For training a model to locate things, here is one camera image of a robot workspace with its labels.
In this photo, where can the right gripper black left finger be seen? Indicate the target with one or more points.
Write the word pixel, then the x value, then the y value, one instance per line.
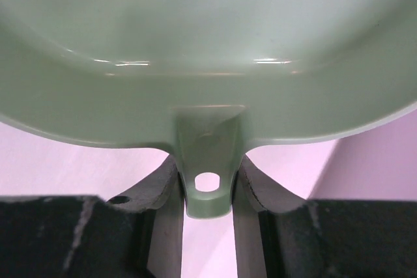
pixel 156 203

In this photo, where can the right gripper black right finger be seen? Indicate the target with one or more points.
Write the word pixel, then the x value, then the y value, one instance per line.
pixel 257 202

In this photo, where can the green dustpan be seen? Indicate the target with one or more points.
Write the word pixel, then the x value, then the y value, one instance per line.
pixel 205 80

